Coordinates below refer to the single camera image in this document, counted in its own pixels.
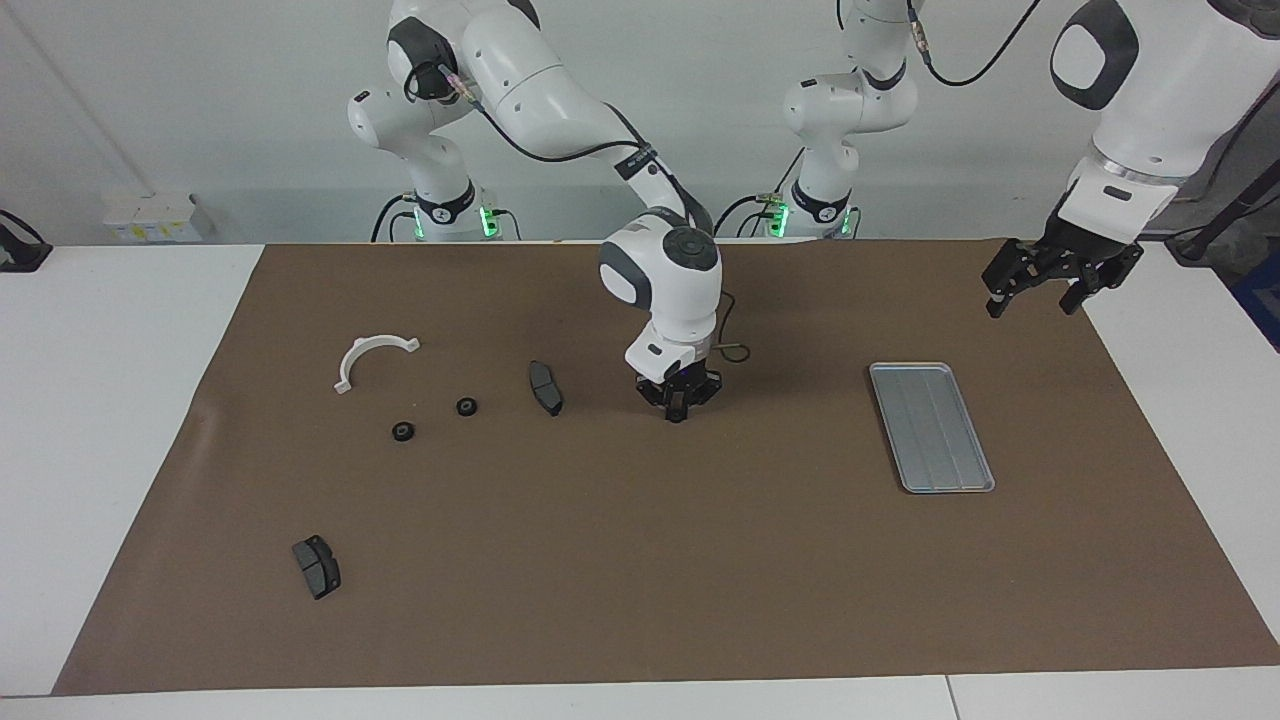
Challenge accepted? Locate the silver metal tray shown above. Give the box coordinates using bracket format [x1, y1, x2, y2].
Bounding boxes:
[869, 362, 996, 495]

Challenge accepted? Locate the short dark grey brake pad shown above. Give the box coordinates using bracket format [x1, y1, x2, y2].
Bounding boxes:
[292, 535, 342, 601]

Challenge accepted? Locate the black base cable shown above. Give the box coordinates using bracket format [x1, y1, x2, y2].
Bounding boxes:
[371, 193, 421, 244]
[711, 148, 803, 241]

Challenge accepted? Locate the brown table mat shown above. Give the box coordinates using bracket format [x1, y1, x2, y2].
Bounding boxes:
[52, 238, 1280, 696]

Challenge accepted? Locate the black clamp object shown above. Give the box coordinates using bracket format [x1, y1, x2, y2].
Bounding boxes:
[0, 210, 54, 273]

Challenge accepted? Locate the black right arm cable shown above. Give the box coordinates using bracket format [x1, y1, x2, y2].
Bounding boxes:
[405, 60, 751, 364]

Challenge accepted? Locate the long dark grey brake pad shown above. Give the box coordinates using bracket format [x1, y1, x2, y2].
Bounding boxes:
[527, 360, 565, 418]

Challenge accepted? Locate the white socket box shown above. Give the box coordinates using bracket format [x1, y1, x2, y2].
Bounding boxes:
[103, 193, 217, 244]

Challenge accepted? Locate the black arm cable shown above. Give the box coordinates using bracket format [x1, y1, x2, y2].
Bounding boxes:
[838, 0, 1280, 201]
[405, 60, 751, 364]

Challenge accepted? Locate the black pole stand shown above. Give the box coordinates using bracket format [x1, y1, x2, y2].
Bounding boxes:
[1165, 160, 1280, 267]

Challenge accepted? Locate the blue crate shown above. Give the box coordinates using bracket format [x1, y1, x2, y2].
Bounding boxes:
[1232, 250, 1280, 353]

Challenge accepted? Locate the white curved plastic bracket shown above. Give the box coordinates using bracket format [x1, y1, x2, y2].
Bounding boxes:
[333, 335, 422, 395]

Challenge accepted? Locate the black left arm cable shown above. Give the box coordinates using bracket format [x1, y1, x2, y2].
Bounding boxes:
[838, 0, 1280, 201]

